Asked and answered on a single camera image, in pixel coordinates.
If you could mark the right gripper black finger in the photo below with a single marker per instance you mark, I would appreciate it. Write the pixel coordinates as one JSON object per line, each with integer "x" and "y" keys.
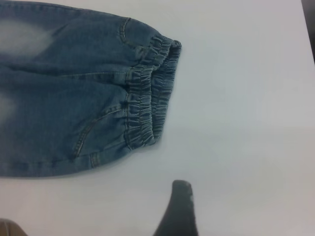
{"x": 179, "y": 214}

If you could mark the blue denim kids jeans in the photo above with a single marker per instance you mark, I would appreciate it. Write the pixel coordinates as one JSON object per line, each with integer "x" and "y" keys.
{"x": 61, "y": 98}

